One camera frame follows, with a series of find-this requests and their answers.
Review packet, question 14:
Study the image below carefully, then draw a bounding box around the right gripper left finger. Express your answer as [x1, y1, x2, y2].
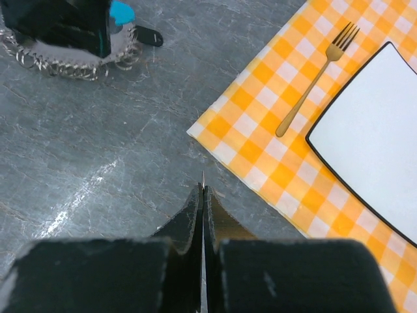
[1, 185, 203, 312]

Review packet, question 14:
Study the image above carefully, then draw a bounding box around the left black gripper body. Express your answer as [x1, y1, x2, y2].
[1, 0, 111, 58]

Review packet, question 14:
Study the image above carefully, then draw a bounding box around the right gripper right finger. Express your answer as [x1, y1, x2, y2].
[203, 186, 395, 312]

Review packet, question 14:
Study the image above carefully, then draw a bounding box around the orange checkered cloth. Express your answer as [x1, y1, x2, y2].
[188, 1, 416, 312]

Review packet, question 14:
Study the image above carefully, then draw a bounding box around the black key fob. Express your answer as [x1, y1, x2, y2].
[135, 25, 164, 47]

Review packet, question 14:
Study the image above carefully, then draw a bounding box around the white square plate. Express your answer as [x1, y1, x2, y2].
[306, 42, 416, 245]

